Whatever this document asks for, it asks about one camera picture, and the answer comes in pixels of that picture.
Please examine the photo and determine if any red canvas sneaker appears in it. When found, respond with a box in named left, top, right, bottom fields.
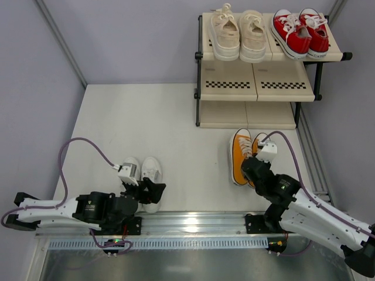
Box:
left=298, top=8, right=329, bottom=59
left=270, top=9, right=312, bottom=60

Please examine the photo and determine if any beige lace sneaker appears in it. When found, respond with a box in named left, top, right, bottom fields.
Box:
left=208, top=3, right=240, bottom=61
left=238, top=10, right=266, bottom=63

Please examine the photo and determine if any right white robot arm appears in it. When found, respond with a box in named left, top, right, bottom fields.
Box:
left=241, top=157, right=374, bottom=278

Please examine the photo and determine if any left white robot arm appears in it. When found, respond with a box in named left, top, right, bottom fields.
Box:
left=1, top=177, right=166, bottom=235

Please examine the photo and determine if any beige three-tier shoe shelf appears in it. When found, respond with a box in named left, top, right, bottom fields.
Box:
left=194, top=13, right=353, bottom=129

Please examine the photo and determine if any white sneaker right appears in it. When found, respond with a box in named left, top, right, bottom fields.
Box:
left=141, top=157, right=162, bottom=214

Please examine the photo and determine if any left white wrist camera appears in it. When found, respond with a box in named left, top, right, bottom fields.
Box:
left=112, top=159, right=141, bottom=185

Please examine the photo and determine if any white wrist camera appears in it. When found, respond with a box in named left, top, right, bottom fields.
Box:
left=112, top=159, right=141, bottom=185
left=255, top=140, right=278, bottom=164

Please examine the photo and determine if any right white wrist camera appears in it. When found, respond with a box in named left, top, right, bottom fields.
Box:
left=255, top=140, right=278, bottom=164

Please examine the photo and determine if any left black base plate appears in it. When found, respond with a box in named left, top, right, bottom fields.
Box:
left=118, top=216, right=142, bottom=236

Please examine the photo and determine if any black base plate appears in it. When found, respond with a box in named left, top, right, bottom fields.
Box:
left=244, top=214, right=282, bottom=234
left=118, top=216, right=142, bottom=236

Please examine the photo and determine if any aluminium mounting rail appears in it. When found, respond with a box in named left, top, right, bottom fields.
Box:
left=35, top=211, right=294, bottom=238

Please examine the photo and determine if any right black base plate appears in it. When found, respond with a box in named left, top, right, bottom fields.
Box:
left=244, top=214, right=282, bottom=234

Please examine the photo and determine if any slotted cable duct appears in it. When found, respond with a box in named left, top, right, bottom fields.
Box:
left=48, top=236, right=268, bottom=250

